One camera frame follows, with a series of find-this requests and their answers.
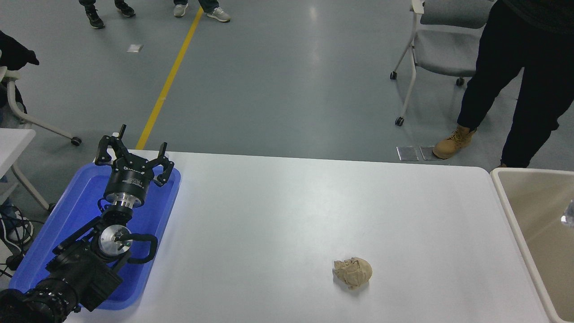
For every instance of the grey wheeled chair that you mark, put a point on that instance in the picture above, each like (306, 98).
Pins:
(444, 51)

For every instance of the clear square floor plate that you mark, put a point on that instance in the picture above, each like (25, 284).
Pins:
(407, 153)
(428, 153)

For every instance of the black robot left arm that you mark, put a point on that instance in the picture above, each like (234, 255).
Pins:
(85, 269)

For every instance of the person with grey shoes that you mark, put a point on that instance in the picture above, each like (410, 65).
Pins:
(219, 14)

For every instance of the person with tan boots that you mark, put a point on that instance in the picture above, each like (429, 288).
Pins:
(529, 67)

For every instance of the white-framed wheeled chair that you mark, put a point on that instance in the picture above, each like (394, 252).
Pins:
(27, 119)

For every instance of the silver foil plate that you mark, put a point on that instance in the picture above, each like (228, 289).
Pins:
(570, 215)

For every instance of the crumpled tan paper ball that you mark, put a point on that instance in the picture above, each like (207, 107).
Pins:
(354, 271)

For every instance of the person with black shoes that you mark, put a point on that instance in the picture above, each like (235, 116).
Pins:
(94, 19)

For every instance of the blue plastic tray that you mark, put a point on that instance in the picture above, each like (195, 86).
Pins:
(74, 202)

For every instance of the large pale bin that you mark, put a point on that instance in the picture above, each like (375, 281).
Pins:
(533, 215)

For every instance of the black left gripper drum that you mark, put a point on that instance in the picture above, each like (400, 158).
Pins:
(128, 181)

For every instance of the small white side table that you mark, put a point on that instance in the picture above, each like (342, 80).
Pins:
(11, 146)

